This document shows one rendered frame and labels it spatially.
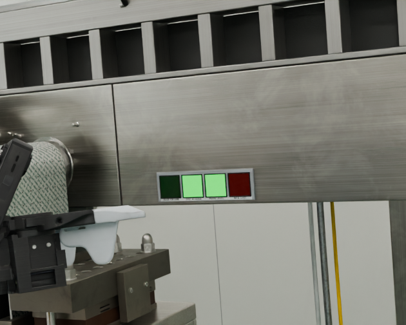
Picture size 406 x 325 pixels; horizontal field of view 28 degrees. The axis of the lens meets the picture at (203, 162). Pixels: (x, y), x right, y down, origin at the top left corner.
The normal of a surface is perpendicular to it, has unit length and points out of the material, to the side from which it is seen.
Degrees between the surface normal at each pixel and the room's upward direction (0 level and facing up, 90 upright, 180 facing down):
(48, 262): 82
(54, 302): 90
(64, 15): 90
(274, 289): 90
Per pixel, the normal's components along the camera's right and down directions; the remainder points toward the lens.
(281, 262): -0.46, 0.08
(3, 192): 0.43, -0.13
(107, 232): -0.10, -0.06
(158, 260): 0.89, -0.04
